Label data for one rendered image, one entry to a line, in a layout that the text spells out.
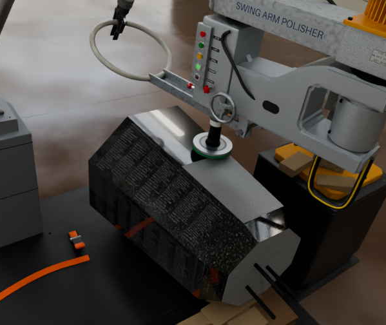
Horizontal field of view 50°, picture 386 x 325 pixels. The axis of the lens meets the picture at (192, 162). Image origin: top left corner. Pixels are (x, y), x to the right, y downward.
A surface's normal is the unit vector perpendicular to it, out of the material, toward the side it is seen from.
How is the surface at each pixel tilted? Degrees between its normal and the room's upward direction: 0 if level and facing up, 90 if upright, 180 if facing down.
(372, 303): 0
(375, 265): 0
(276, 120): 90
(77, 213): 0
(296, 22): 90
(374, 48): 90
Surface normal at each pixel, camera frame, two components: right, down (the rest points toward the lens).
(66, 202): 0.12, -0.80
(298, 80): -0.66, 0.37
